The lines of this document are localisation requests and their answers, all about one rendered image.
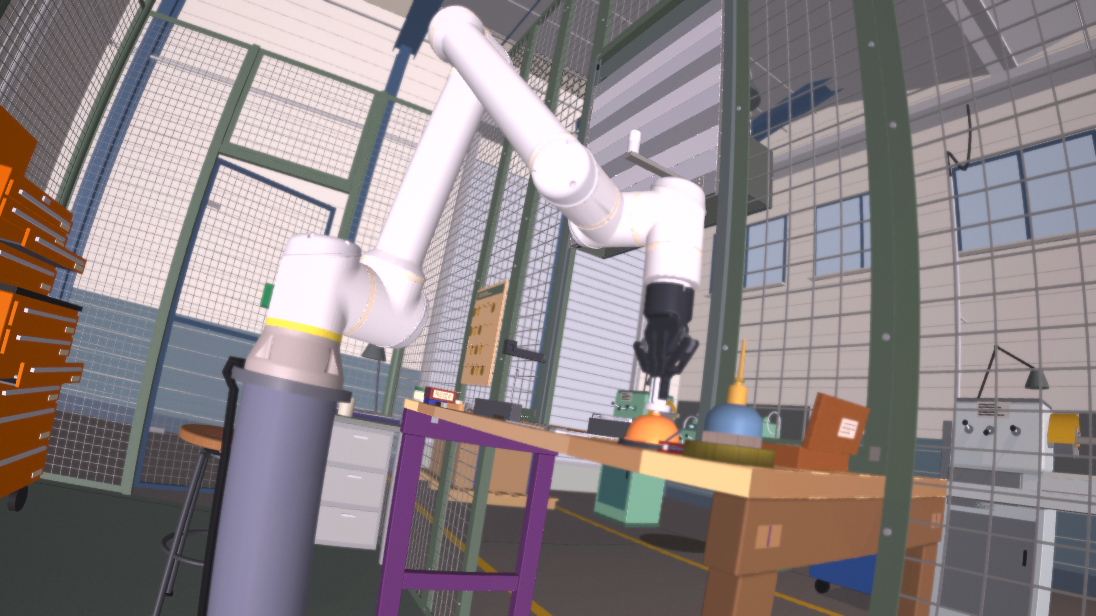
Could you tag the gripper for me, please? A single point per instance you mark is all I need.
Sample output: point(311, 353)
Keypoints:
point(669, 304)

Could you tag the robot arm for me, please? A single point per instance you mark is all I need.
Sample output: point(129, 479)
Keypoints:
point(479, 128)

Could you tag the orange counter bell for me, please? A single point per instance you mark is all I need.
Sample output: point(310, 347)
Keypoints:
point(652, 428)

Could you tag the black flat block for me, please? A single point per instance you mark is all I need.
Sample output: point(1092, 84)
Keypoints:
point(610, 425)

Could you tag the grey shutter bolt bar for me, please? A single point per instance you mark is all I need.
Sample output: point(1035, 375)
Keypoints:
point(646, 163)

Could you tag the wooden counter bench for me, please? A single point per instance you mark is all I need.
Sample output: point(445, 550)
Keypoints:
point(771, 522)

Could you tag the grey slatted hatch shutter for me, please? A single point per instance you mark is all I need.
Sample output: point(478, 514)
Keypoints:
point(659, 94)

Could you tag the white roller door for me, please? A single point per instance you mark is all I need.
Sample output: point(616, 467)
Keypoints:
point(599, 342)

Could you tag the blue oil can yellow spout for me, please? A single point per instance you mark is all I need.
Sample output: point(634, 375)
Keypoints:
point(733, 420)

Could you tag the olive green flat pad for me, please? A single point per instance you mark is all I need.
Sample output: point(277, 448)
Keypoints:
point(728, 454)

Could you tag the small blue framed window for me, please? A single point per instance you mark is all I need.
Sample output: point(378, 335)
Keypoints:
point(766, 250)

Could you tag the green machine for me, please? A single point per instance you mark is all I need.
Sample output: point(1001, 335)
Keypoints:
point(629, 497)

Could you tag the flat brown box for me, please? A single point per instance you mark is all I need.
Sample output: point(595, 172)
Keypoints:
point(800, 456)

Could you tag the dark grey box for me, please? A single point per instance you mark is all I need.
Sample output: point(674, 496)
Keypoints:
point(498, 408)

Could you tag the wooden pegboard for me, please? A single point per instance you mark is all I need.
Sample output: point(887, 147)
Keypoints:
point(485, 334)

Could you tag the brown labelled cardboard box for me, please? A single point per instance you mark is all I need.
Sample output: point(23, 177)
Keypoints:
point(835, 424)

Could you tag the medium blue framed window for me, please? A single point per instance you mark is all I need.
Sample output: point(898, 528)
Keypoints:
point(843, 233)

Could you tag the small red box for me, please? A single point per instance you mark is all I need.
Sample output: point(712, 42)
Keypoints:
point(442, 395)

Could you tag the blue wheeled cart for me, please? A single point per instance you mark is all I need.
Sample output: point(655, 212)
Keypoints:
point(848, 572)

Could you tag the dark desk lamp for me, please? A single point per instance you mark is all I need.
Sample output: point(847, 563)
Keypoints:
point(374, 355)

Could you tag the white filing cabinet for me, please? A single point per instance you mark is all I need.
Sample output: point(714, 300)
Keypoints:
point(351, 479)

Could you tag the grey lathe machine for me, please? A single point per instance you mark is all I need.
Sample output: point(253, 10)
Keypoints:
point(998, 514)

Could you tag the large blue framed window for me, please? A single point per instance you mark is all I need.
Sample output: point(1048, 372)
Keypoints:
point(1027, 193)

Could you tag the yellow guard cover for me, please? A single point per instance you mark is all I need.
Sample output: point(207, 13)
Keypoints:
point(1063, 428)

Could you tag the wooden top metal stool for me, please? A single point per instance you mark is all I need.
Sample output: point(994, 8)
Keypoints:
point(199, 445)

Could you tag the orange drawer tool cabinet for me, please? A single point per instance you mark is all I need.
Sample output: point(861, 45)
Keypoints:
point(34, 342)

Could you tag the green hatch frame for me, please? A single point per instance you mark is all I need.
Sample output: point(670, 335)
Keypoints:
point(890, 282)

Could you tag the purple metal table frame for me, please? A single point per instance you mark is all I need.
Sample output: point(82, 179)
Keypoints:
point(411, 514)

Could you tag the green wall switch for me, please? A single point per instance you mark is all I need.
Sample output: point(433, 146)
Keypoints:
point(267, 295)

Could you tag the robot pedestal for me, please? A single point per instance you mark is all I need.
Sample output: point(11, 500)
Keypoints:
point(270, 505)

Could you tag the green mesh cage wall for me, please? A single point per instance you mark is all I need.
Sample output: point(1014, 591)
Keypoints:
point(188, 214)

